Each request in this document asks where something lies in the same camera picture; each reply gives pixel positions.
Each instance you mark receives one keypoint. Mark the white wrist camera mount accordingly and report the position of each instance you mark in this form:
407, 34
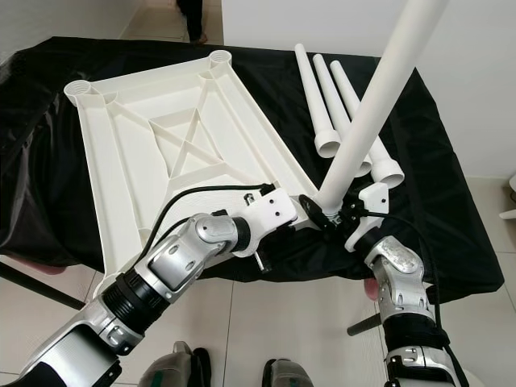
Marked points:
371, 200
270, 211

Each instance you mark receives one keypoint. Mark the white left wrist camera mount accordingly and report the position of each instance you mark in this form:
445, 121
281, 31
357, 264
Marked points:
270, 211

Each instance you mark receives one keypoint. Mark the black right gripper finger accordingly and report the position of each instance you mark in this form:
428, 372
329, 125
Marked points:
313, 214

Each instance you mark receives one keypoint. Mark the grey robot left foot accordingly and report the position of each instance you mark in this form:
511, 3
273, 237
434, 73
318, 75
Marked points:
177, 369

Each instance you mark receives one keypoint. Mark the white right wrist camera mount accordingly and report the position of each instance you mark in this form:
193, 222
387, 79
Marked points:
371, 200

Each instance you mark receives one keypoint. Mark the person in dark trousers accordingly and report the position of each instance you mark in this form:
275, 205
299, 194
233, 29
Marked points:
192, 16

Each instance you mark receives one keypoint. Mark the pink cloth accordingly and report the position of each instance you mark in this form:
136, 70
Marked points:
376, 289
28, 265

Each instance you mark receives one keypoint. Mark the black tablecloth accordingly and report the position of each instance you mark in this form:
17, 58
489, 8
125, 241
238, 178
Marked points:
443, 201

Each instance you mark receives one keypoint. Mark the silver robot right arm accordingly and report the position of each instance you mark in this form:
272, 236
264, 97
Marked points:
399, 278

